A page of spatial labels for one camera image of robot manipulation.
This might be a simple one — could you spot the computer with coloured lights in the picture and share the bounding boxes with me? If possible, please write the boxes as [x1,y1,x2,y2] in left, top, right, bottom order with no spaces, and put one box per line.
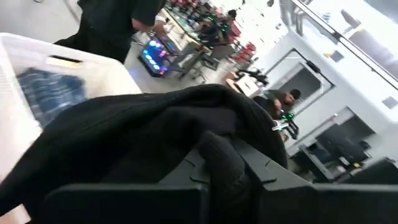
[137,36,177,78]

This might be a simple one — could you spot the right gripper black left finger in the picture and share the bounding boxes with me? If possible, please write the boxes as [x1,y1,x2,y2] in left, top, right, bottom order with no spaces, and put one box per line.
[43,148,213,224]

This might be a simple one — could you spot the long workbench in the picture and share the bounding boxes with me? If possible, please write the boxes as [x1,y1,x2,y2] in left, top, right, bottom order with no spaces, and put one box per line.
[160,6,215,78]

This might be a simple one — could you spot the black sweater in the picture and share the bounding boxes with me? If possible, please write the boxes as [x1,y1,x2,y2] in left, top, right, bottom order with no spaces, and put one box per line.
[0,83,289,224]

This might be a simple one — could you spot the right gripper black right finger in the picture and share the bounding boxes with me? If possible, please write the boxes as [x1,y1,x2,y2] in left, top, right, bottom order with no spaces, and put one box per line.
[234,138,398,224]

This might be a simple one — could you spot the red chairs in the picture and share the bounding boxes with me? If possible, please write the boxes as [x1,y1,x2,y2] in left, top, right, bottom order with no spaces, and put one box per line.
[229,23,257,65]

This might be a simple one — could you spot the robot gripper with green lights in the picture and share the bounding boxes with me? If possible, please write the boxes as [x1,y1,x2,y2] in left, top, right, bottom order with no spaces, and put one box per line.
[272,111,300,141]

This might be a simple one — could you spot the white perforated plastic basket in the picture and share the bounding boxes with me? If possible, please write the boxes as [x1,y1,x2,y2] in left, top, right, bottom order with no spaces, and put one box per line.
[0,32,143,183]

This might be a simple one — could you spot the person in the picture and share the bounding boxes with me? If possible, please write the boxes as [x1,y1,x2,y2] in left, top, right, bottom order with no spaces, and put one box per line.
[252,95,282,121]
[54,0,168,65]
[264,88,302,113]
[198,9,238,43]

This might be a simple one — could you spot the blue plaid shirt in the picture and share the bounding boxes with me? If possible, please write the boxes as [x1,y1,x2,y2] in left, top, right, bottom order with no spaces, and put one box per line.
[17,67,88,128]

